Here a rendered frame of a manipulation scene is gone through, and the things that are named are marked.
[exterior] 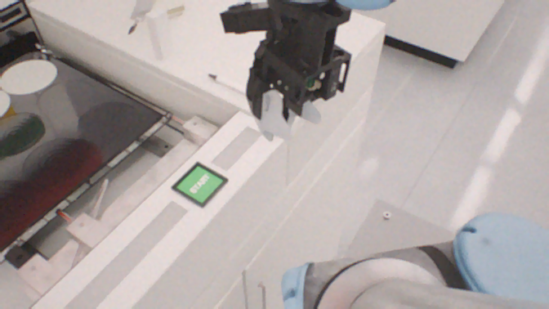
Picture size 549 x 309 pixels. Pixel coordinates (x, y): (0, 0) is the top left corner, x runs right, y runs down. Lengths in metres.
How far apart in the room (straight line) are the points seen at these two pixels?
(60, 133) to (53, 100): 0.09
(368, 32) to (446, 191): 1.14
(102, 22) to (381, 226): 0.63
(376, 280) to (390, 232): 0.36
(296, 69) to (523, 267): 0.27
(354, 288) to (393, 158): 1.66
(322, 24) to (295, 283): 0.23
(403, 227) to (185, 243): 0.32
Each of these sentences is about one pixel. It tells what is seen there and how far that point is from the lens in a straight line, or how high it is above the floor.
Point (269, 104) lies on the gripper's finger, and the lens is 0.55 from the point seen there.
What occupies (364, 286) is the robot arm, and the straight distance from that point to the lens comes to 0.35.
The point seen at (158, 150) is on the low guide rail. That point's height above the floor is 0.84.
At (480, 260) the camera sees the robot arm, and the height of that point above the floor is 1.12.
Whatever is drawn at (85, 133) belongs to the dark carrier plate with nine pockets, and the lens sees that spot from 0.84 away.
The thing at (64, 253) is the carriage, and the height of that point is 0.88.
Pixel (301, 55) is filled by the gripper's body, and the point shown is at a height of 1.17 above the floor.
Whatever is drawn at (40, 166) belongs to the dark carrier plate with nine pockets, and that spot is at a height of 0.90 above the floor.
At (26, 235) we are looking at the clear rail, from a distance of 0.74.
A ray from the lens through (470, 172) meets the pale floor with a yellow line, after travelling 2.05.
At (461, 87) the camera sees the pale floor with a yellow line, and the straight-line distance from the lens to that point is 2.42.
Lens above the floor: 1.47
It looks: 49 degrees down
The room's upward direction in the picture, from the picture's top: straight up
